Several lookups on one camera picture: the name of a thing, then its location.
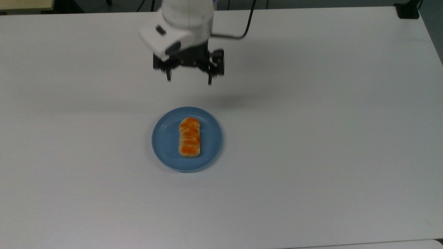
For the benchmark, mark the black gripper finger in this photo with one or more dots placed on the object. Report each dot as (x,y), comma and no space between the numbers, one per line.
(169,74)
(209,79)

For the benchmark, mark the orange glazed bread loaf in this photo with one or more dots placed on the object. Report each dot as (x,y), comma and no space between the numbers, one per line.
(189,137)

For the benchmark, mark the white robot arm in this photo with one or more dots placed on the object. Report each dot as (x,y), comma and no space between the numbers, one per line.
(180,24)

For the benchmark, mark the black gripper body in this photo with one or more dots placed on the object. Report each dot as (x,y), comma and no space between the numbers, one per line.
(188,58)

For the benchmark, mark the light wooden furniture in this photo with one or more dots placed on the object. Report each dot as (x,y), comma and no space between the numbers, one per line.
(26,4)

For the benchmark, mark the black table clamp stand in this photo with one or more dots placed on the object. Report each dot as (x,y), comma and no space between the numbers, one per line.
(407,11)

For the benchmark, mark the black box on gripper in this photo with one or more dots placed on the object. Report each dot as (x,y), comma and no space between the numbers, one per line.
(218,62)

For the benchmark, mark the blue round plate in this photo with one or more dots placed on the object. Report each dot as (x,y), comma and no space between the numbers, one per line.
(211,138)

